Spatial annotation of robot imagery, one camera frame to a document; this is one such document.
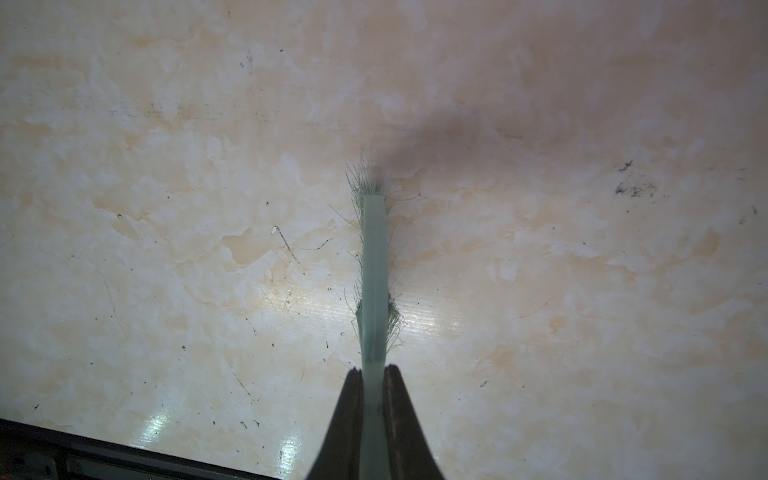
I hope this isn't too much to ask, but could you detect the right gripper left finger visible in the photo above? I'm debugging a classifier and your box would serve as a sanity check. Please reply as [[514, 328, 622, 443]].
[[306, 368, 363, 480]]

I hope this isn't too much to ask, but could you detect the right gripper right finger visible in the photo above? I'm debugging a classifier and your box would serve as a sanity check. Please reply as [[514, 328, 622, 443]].
[[383, 364, 445, 480]]

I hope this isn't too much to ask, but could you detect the green hand brush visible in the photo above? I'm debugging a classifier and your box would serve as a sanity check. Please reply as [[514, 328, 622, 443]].
[[348, 153, 399, 479]]

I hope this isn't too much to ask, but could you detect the black base frame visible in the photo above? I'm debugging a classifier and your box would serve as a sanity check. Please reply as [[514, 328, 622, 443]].
[[1, 419, 262, 479]]

